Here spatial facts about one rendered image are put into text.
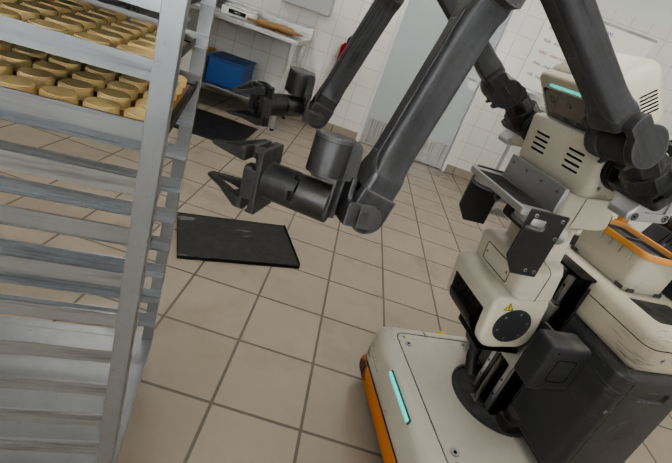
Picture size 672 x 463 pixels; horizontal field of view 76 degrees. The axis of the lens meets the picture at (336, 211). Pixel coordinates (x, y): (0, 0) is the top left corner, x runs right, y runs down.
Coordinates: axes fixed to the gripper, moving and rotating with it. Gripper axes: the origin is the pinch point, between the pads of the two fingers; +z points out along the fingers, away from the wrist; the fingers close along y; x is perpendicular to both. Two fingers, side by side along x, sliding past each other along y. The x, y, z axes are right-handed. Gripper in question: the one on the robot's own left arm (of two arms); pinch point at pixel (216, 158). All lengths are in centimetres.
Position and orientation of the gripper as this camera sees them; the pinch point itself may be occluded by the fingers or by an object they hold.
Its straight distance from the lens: 69.3
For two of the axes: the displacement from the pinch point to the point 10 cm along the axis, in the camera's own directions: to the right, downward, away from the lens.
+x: -3.3, 3.2, -8.9
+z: -9.1, -3.7, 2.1
